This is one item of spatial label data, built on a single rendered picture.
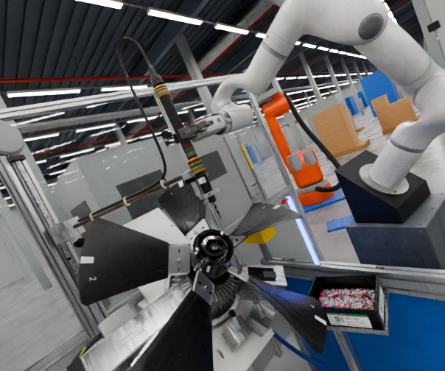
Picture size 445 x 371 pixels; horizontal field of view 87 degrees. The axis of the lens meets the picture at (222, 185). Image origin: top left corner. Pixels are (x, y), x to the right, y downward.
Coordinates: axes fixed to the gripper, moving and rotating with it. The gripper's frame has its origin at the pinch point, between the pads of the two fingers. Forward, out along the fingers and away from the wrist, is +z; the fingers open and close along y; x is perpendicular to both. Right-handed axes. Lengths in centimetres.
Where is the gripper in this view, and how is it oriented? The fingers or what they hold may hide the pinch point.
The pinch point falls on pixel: (182, 135)
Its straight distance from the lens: 77.0
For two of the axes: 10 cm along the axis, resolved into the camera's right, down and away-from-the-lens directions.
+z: -7.0, 3.8, -6.0
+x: -4.2, -9.0, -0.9
